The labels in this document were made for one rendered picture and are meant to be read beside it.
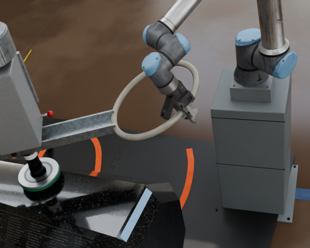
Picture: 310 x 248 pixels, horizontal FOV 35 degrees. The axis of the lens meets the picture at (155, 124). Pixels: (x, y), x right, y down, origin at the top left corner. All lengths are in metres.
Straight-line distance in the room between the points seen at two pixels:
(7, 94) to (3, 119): 0.14
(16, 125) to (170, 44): 0.78
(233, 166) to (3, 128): 1.39
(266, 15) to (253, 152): 0.88
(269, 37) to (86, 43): 3.17
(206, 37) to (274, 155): 2.36
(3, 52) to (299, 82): 2.79
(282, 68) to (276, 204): 1.03
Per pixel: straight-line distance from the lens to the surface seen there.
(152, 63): 1.98
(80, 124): 2.47
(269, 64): 2.51
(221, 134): 2.83
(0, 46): 2.10
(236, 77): 2.75
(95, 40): 5.34
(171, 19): 2.14
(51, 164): 2.63
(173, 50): 2.01
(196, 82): 2.24
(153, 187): 2.51
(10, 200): 2.63
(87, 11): 5.99
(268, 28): 2.40
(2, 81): 2.15
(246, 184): 3.10
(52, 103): 4.58
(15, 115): 2.25
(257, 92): 2.71
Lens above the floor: 2.56
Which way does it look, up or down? 40 degrees down
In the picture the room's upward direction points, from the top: 12 degrees counter-clockwise
